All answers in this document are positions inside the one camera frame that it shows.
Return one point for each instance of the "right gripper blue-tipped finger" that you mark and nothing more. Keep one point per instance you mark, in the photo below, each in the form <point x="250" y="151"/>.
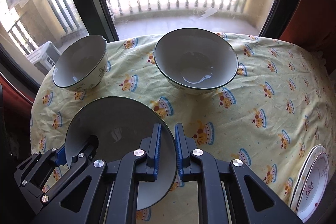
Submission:
<point x="61" y="156"/>

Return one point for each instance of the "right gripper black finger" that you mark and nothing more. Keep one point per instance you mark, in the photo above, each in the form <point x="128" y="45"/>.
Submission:
<point x="88" y="149"/>

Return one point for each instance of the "small purple-patterned white dish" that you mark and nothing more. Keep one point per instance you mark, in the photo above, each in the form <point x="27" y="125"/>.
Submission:
<point x="311" y="183"/>

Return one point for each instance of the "red curtain left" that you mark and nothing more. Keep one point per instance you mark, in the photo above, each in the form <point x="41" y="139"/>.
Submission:
<point x="14" y="101"/>

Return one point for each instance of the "outdoor air conditioner unit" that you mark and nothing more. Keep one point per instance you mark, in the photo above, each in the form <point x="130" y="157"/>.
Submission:
<point x="45" y="57"/>

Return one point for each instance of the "red curtain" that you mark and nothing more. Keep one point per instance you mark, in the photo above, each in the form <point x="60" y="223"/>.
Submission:
<point x="14" y="101"/>
<point x="312" y="26"/>

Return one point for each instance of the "red curtain right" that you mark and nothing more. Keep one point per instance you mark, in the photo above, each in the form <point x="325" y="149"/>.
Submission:
<point x="312" y="26"/>

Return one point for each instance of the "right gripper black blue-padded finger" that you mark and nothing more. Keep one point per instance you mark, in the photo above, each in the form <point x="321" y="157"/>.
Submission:
<point x="228" y="192"/>
<point x="100" y="191"/>

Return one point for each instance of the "floral ceramic bowl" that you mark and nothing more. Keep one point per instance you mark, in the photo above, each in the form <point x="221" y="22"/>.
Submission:
<point x="120" y="124"/>
<point x="196" y="61"/>

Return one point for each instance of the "yellow crown-print tablecloth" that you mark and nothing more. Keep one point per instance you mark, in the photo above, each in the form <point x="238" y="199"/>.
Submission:
<point x="279" y="106"/>

